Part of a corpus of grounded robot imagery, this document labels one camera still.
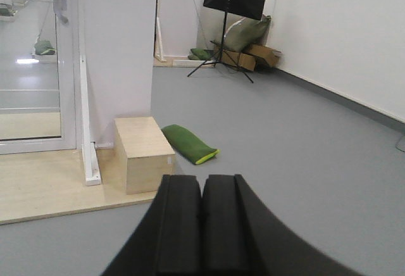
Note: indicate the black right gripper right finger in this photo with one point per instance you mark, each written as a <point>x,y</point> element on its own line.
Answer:
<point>241,236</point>

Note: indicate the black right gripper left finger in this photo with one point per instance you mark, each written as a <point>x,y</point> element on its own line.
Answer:
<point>167,240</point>

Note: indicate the white framed sliding glass door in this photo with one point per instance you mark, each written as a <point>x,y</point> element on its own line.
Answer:
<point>38,93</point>

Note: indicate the light wooden box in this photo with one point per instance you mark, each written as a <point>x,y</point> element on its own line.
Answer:
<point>143,152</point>

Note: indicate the green sandbag on floor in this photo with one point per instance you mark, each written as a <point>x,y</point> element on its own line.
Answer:
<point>188,144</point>

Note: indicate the wooden platform base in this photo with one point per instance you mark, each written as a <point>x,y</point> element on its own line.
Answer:
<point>52,183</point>

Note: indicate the brown cardboard box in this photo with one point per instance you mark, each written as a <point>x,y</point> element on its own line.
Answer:
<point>251,57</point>

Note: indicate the small green bag far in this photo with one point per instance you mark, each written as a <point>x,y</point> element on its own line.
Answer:
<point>198,54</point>

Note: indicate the olive green cushion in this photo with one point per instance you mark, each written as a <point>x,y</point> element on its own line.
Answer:
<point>244,32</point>

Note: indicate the green bag behind glass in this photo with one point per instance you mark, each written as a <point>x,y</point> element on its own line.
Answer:
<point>44,47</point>

